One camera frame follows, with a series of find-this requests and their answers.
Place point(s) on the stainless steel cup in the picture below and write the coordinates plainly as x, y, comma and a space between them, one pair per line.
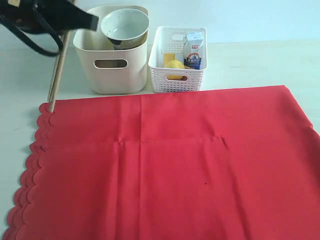
131, 44

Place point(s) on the yellow cheese wedge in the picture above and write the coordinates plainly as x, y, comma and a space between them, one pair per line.
167, 58

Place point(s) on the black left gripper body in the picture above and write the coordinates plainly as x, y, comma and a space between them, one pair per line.
32, 16

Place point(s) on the wooden chopstick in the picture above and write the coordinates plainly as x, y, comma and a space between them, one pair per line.
53, 78
62, 56

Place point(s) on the fried chicken nugget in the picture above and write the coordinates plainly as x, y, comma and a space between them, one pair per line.
188, 67

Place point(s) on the brown wooden plate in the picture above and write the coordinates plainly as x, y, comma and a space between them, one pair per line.
110, 63

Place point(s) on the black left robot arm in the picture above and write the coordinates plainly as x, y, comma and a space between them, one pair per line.
30, 43

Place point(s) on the cream plastic bin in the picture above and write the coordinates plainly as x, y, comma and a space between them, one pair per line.
93, 45

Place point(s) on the yellow lemon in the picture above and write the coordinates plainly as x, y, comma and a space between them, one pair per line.
174, 64

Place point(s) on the red scalloped tablecloth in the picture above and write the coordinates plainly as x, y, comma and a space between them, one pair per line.
230, 164

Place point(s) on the white lattice plastic basket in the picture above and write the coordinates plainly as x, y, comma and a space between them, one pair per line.
171, 40

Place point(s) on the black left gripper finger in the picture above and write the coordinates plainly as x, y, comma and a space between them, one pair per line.
74, 18

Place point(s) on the small milk carton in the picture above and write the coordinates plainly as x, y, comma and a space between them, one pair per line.
193, 50

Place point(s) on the white ceramic bowl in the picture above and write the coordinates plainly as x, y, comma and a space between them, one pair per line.
125, 24

